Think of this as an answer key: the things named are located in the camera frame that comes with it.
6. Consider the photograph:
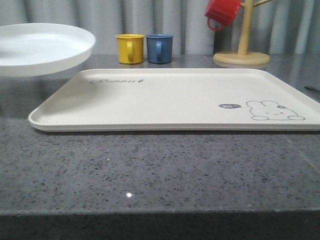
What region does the white round plate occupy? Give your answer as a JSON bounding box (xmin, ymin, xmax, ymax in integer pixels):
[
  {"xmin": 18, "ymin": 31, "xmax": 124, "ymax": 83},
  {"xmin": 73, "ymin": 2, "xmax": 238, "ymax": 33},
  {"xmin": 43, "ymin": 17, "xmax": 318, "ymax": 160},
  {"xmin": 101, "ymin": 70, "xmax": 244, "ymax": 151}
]
[{"xmin": 0, "ymin": 23, "xmax": 96, "ymax": 77}]

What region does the silver metal spoon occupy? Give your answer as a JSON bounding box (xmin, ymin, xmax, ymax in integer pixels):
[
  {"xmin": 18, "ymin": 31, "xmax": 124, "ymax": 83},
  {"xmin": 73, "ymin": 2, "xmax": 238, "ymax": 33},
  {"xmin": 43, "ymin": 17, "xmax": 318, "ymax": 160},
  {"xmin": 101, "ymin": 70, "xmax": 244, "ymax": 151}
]
[{"xmin": 304, "ymin": 85, "xmax": 320, "ymax": 94}]

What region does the beige rabbit serving tray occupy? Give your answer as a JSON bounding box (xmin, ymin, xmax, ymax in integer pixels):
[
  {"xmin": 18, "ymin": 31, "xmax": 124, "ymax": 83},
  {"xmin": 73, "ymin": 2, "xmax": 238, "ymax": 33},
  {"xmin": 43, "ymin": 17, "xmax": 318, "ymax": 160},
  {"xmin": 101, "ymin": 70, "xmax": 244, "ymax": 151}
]
[{"xmin": 28, "ymin": 68, "xmax": 320, "ymax": 132}]

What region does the blue enamel mug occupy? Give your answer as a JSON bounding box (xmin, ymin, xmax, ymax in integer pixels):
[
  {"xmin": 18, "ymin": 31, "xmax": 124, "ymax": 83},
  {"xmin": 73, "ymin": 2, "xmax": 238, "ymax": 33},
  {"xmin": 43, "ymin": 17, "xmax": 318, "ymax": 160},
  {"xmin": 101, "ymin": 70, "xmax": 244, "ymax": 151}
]
[{"xmin": 146, "ymin": 34, "xmax": 174, "ymax": 64}]

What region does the yellow enamel mug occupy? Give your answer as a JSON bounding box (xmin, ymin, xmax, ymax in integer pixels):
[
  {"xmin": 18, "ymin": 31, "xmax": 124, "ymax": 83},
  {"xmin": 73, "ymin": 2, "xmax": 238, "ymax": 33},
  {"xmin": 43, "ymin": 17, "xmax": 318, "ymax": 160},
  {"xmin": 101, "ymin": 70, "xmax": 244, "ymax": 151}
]
[{"xmin": 115, "ymin": 34, "xmax": 145, "ymax": 64}]

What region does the wooden mug tree stand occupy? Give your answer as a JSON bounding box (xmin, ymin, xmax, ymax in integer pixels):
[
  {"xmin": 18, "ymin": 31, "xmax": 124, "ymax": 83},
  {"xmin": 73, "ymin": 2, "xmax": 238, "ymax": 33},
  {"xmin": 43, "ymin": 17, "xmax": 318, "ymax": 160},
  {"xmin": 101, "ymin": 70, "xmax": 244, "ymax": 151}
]
[{"xmin": 213, "ymin": 0, "xmax": 271, "ymax": 66}]

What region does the red enamel mug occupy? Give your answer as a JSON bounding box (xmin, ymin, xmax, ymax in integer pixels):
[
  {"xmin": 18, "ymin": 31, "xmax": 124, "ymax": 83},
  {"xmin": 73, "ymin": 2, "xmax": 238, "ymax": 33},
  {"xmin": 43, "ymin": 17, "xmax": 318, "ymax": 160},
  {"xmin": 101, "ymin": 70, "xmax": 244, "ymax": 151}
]
[{"xmin": 204, "ymin": 0, "xmax": 242, "ymax": 31}]

